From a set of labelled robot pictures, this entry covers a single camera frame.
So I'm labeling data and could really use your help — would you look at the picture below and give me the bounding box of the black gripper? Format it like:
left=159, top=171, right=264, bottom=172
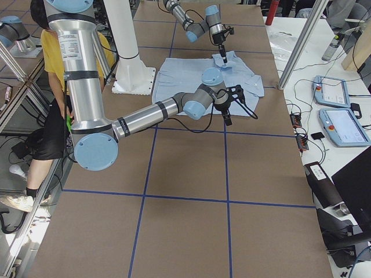
left=213, top=89, right=232, bottom=125
left=212, top=31, right=228, bottom=64

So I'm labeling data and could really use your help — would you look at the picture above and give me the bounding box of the light blue button shirt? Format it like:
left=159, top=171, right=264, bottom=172
left=152, top=51, right=264, bottom=111

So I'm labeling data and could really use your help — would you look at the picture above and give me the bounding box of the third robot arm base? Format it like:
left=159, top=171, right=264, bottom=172
left=1, top=16, right=42, bottom=58

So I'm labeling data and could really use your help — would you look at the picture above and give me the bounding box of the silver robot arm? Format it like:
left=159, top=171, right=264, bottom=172
left=44, top=1, right=227, bottom=171
left=163, top=1, right=234, bottom=64

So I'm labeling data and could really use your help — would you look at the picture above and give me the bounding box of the red bottle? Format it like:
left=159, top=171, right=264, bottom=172
left=265, top=0, right=279, bottom=26

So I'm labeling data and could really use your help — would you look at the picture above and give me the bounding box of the upper blue teach pendant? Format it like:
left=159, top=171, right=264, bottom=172
left=312, top=75, right=351, bottom=108

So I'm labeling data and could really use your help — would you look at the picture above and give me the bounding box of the blue teach pendant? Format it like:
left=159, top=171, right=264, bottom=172
left=318, top=108, right=370, bottom=147
left=312, top=75, right=351, bottom=108

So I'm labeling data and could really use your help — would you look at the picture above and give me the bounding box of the clear water bottle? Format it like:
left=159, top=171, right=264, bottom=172
left=321, top=32, right=345, bottom=61

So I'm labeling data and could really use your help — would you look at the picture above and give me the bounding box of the lower blue teach pendant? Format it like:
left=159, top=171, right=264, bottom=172
left=318, top=108, right=370, bottom=147

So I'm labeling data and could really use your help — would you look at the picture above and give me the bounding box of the black monitor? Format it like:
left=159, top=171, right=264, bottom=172
left=332, top=148, right=370, bottom=231

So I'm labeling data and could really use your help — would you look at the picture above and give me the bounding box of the person in yellow shirt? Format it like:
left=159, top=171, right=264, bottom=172
left=1, top=1, right=118, bottom=212

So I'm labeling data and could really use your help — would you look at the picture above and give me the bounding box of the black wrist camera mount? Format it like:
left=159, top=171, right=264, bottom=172
left=226, top=85, right=246, bottom=104

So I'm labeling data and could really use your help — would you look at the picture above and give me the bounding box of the white camera pole base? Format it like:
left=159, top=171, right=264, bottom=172
left=104, top=0, right=156, bottom=95

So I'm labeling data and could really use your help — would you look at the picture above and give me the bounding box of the aluminium frame post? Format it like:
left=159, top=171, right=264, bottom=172
left=277, top=0, right=329, bottom=90

